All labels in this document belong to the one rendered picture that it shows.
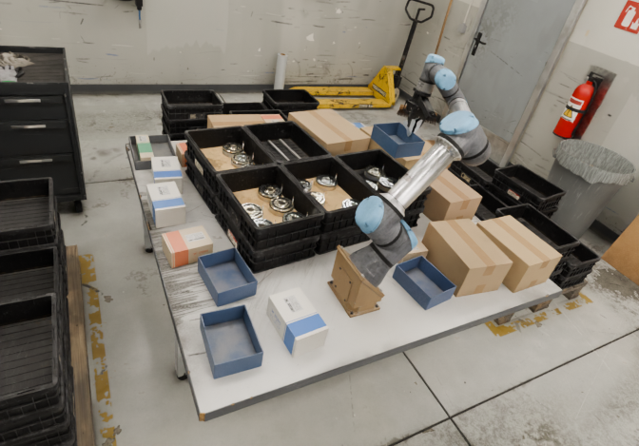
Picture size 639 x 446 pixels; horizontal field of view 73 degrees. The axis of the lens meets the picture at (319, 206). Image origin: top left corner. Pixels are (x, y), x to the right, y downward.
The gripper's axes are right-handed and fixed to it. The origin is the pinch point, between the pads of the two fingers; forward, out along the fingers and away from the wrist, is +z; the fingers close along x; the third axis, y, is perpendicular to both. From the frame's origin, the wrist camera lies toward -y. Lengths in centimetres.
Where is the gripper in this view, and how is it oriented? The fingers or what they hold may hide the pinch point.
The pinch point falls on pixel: (411, 134)
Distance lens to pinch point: 206.0
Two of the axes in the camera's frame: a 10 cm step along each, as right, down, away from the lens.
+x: -8.8, 0.6, -4.8
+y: -4.2, -5.7, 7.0
